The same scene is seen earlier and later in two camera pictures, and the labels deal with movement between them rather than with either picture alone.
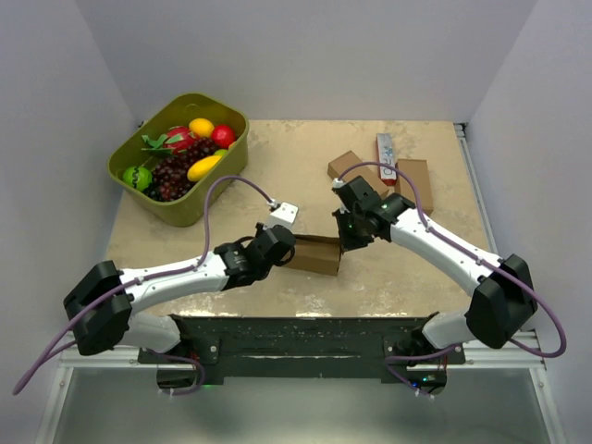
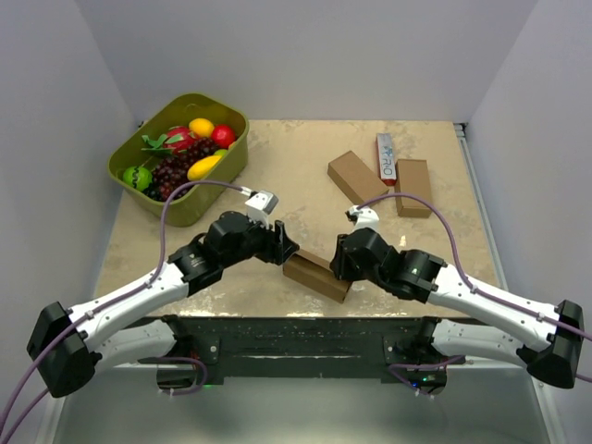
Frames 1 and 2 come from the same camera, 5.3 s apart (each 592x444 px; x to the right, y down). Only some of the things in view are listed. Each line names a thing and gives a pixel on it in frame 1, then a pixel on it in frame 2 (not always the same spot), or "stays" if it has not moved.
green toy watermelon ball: x=138 y=178 stays
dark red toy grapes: x=169 y=178 stays
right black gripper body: x=351 y=231 to x=348 y=270
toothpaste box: x=387 y=156 stays
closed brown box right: x=418 y=170 stays
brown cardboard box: x=315 y=252 to x=315 y=274
